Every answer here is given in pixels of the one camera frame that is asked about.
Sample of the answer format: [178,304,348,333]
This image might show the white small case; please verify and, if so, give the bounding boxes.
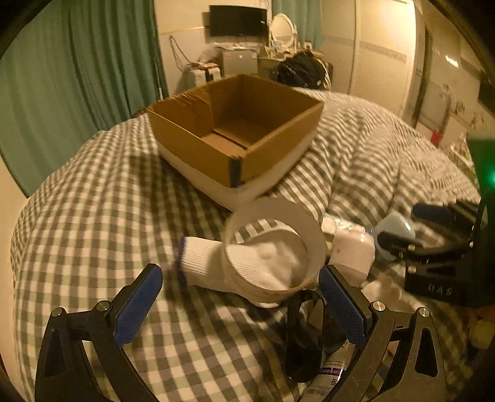
[372,210,417,262]

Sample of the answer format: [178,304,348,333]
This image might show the white round bottle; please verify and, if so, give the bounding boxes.
[330,229,375,287]

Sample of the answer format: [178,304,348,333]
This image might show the white toothpaste tube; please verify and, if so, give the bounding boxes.
[299,340,356,402]

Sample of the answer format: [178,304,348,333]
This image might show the white sock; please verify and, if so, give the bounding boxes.
[177,228,309,301]

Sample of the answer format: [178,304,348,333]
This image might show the black sunglasses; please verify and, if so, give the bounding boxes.
[284,290,347,383]

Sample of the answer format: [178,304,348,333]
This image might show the cardboard tape ring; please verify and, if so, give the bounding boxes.
[221,196,328,303]

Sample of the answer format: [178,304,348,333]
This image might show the tissue pack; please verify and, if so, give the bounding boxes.
[321,214,371,236]

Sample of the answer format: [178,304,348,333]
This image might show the red fire extinguisher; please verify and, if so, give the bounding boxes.
[430,130,443,148]

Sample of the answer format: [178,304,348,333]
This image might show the grey checkered bed cover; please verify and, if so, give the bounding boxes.
[10,91,479,401]

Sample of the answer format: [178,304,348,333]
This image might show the white wardrobe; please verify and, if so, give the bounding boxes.
[321,0,416,117]

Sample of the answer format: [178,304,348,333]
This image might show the brown cardboard box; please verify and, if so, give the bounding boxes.
[147,75,324,211]

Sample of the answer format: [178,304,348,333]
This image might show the black bag on chair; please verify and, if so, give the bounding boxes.
[274,50,330,90]

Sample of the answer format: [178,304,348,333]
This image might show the green curtain right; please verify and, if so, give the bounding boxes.
[272,0,322,49]

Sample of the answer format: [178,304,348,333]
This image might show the green curtain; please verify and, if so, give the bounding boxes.
[1,1,169,195]
[272,0,322,49]

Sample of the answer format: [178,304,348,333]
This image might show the white oval mirror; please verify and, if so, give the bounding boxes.
[269,13,297,51]

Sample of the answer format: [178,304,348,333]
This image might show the grey mini fridge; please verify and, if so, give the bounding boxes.
[220,49,258,76]

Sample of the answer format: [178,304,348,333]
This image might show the white suitcase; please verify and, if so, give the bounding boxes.
[185,63,222,89]

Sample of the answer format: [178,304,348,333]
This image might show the green curtain left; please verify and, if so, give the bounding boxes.
[1,1,169,195]

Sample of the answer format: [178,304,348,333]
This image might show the black wall television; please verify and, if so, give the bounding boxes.
[209,5,268,37]

